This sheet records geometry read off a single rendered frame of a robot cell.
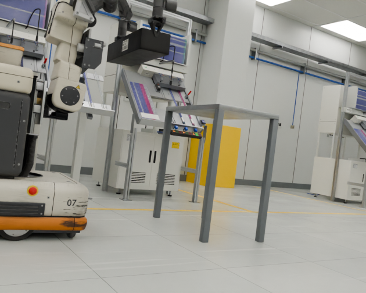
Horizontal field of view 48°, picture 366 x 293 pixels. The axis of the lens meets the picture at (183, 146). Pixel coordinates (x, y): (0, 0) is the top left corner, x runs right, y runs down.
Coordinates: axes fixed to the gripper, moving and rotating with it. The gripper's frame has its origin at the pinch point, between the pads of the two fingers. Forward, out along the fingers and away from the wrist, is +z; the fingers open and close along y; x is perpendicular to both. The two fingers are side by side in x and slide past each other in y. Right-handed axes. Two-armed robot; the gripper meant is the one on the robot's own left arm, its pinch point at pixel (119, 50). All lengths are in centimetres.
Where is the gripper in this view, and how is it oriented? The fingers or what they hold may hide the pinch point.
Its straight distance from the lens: 278.6
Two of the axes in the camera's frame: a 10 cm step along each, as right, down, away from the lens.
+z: -1.0, 9.9, 0.2
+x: -8.8, -0.8, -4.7
